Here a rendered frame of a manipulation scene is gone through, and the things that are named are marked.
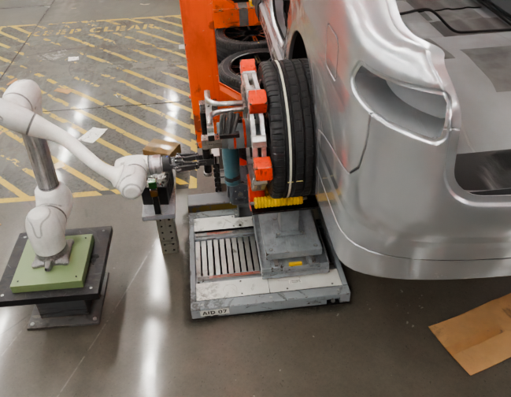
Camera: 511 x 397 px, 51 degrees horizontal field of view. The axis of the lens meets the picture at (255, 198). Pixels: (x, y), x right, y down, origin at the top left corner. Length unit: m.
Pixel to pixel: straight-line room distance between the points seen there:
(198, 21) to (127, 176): 0.94
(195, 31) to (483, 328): 2.06
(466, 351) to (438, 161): 1.43
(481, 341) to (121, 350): 1.76
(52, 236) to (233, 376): 1.08
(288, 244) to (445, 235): 1.29
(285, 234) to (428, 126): 1.50
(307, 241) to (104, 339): 1.16
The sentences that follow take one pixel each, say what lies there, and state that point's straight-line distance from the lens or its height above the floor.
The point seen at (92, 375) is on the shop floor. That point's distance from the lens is 2.78.
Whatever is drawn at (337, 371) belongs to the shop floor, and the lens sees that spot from 2.66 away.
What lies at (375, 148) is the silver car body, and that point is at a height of 1.33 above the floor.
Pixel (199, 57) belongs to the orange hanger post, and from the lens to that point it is 2.90.
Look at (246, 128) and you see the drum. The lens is 2.55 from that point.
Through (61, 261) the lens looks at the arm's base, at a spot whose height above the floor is 0.36.
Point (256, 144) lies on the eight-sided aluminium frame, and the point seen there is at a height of 0.95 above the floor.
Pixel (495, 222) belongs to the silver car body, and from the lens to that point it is 1.76.
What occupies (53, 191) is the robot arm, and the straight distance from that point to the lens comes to 2.83.
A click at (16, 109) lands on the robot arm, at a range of 2.46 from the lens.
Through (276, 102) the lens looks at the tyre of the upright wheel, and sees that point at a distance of 2.33.
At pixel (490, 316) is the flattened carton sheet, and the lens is 3.02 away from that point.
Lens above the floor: 2.18
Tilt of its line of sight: 38 degrees down
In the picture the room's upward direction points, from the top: 3 degrees counter-clockwise
